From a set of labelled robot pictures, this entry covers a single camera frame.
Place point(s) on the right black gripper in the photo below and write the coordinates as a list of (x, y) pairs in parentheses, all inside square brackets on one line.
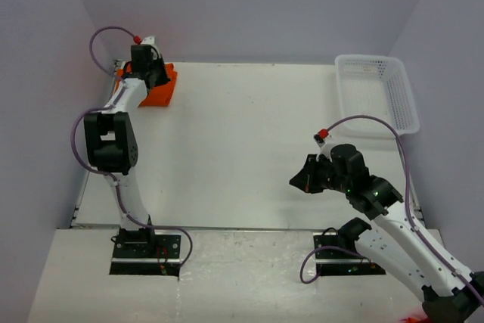
[(305, 179)]

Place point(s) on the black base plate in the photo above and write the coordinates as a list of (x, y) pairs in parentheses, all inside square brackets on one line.
[(146, 253), (339, 263)]

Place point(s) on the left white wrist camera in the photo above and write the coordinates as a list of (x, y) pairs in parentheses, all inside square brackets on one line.
[(149, 40)]

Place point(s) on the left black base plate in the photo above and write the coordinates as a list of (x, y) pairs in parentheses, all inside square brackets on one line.
[(146, 253)]

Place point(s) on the red cloth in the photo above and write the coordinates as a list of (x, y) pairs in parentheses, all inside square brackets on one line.
[(414, 317)]

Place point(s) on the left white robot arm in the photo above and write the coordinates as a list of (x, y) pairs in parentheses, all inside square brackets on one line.
[(112, 147)]

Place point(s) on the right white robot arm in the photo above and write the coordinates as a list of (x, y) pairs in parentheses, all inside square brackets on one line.
[(391, 236)]

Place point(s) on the orange t shirt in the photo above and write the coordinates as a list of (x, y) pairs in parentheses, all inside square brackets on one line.
[(161, 95)]

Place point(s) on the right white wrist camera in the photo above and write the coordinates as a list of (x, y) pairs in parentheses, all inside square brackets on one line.
[(325, 142)]

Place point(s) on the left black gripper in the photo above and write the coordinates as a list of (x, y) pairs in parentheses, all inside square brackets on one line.
[(156, 59)]

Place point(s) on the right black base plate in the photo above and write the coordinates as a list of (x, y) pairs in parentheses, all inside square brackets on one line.
[(339, 263)]

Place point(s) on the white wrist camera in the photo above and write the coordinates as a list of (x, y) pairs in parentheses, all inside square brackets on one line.
[(149, 40), (325, 142)]

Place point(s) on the white plastic basket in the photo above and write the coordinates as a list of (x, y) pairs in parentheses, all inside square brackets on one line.
[(376, 86)]

